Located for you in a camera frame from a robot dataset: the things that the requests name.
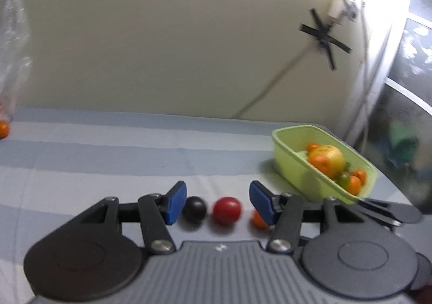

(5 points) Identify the black plum tomato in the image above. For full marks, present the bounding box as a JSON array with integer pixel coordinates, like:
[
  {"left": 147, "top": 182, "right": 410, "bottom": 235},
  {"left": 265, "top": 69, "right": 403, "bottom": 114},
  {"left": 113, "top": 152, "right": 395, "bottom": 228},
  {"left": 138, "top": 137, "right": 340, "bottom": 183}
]
[{"left": 182, "top": 196, "right": 207, "bottom": 224}]

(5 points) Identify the red cherry tomato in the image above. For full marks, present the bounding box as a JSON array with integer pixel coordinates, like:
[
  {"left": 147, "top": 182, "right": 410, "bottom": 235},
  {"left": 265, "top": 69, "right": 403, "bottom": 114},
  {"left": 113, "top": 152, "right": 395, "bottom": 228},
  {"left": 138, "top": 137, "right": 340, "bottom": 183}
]
[{"left": 212, "top": 197, "right": 242, "bottom": 227}]

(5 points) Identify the orange mandarin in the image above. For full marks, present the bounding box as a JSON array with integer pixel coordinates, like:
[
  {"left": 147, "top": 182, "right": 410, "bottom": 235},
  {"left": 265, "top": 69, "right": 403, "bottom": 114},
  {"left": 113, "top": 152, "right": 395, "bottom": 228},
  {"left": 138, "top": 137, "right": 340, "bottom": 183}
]
[
  {"left": 306, "top": 142, "right": 320, "bottom": 153},
  {"left": 308, "top": 153, "right": 332, "bottom": 175}
]

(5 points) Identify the green tomato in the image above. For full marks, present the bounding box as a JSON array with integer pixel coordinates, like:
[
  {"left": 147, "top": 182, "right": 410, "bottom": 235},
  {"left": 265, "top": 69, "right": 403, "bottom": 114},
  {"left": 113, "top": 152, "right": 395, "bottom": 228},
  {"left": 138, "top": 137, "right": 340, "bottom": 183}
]
[{"left": 336, "top": 171, "right": 351, "bottom": 190}]

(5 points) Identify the orange tomato with stem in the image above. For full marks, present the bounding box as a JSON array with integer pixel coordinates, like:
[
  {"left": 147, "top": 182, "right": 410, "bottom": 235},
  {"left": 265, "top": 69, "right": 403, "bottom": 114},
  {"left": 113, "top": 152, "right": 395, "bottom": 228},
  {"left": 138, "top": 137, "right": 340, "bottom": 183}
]
[{"left": 346, "top": 175, "right": 362, "bottom": 196}]

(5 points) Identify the large yellow grapefruit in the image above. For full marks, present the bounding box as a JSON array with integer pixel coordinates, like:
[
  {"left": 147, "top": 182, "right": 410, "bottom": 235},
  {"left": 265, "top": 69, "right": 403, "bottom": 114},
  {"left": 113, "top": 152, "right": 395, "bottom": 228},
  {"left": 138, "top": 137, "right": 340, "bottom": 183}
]
[{"left": 308, "top": 145, "right": 346, "bottom": 179}]

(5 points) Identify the orange cherry tomato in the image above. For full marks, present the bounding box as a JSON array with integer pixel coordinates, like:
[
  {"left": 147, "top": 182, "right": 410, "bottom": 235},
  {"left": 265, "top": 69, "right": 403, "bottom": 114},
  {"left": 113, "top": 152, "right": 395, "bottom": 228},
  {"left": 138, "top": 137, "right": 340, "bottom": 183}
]
[{"left": 351, "top": 169, "right": 367, "bottom": 186}]

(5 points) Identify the orange tomato in cluster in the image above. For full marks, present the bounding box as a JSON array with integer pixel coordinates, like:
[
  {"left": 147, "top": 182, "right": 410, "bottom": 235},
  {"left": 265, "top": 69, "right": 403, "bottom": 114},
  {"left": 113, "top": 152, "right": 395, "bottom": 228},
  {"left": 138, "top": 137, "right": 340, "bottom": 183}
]
[{"left": 251, "top": 210, "right": 269, "bottom": 230}]

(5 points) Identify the green plastic basket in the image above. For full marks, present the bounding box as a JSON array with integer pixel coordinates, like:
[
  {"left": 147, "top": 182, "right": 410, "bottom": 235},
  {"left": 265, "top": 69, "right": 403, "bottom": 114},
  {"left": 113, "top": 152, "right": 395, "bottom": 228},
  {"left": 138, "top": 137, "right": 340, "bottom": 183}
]
[{"left": 272, "top": 125, "right": 377, "bottom": 203}]

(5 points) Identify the striped blue bedsheet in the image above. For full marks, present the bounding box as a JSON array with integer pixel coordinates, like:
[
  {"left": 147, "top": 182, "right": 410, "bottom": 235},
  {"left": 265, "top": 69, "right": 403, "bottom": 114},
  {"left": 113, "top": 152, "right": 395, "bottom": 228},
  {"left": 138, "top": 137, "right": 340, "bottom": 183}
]
[{"left": 0, "top": 107, "right": 420, "bottom": 291}]

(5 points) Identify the orange tomato by bag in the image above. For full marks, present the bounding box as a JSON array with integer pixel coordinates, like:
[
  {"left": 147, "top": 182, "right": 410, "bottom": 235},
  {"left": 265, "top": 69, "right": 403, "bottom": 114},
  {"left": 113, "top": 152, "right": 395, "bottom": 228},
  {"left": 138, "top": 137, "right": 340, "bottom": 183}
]
[{"left": 0, "top": 120, "right": 10, "bottom": 140}]

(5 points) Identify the black tape cross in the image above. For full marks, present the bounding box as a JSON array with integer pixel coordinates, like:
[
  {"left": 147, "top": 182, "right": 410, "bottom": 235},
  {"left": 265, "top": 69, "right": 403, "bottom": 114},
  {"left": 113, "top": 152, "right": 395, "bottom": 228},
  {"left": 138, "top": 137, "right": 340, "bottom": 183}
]
[{"left": 299, "top": 8, "right": 352, "bottom": 71}]

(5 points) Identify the clear plastic bag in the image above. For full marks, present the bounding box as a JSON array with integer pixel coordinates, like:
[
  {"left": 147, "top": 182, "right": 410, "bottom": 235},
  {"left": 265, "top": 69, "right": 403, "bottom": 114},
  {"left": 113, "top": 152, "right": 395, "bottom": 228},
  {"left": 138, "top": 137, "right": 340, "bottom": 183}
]
[{"left": 1, "top": 0, "right": 32, "bottom": 122}]

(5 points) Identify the wall cable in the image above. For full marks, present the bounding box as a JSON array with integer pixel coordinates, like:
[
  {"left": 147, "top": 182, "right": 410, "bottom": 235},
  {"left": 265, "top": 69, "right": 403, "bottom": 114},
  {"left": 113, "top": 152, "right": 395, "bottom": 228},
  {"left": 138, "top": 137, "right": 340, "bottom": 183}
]
[{"left": 231, "top": 44, "right": 320, "bottom": 119}]

